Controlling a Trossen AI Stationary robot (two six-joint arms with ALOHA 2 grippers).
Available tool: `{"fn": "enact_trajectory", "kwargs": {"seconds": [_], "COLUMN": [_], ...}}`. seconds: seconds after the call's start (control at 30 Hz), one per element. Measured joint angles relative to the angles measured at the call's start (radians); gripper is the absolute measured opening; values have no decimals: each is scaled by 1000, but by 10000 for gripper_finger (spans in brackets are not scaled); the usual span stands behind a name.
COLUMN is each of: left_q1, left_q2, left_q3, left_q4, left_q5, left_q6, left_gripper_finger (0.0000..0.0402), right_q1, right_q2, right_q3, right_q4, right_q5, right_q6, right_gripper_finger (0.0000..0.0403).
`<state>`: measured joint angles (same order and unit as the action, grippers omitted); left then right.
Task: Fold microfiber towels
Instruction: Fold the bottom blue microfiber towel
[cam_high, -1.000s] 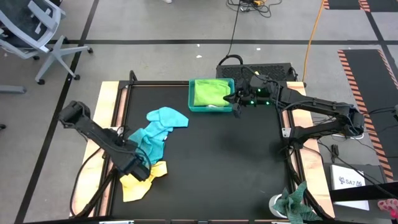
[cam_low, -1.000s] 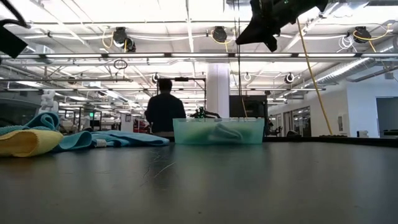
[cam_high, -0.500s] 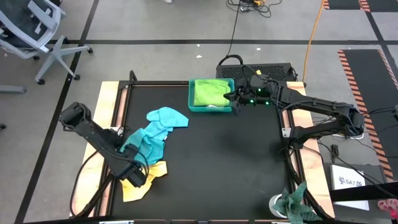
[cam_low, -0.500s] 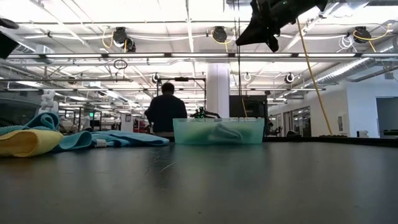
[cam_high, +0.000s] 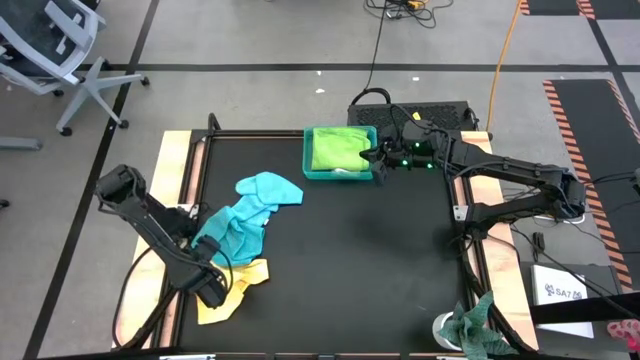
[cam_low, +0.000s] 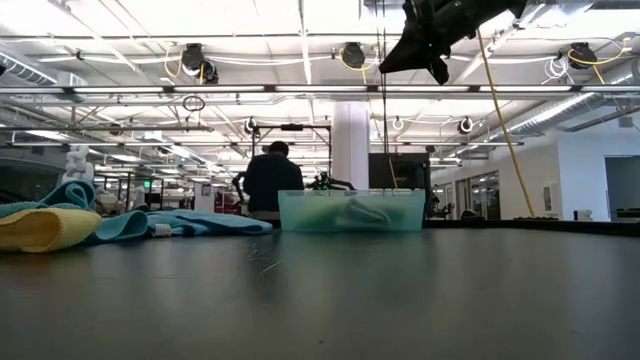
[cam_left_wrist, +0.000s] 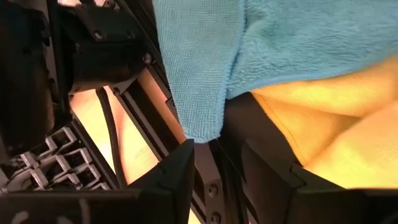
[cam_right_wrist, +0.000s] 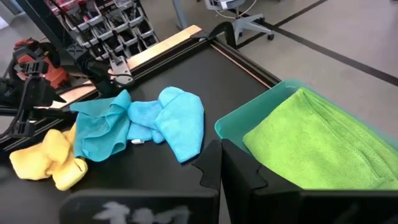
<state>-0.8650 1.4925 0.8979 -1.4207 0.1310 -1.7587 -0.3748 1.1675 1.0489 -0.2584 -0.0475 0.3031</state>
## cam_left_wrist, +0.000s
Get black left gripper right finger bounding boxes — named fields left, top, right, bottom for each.
left=241, top=142, right=306, bottom=224

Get grey cable drag chain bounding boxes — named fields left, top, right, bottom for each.
left=0, top=125, right=110, bottom=191

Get yellow microfiber towel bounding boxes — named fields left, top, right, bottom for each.
left=251, top=55, right=398, bottom=190

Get black base cable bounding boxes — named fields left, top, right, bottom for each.
left=95, top=88, right=129, bottom=189

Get teal microfiber towel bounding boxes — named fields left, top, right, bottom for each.
left=151, top=0, right=398, bottom=144

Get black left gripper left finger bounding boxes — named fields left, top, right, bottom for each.
left=128, top=138, right=196, bottom=224

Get wooden side board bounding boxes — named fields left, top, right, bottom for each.
left=68, top=70, right=188, bottom=224

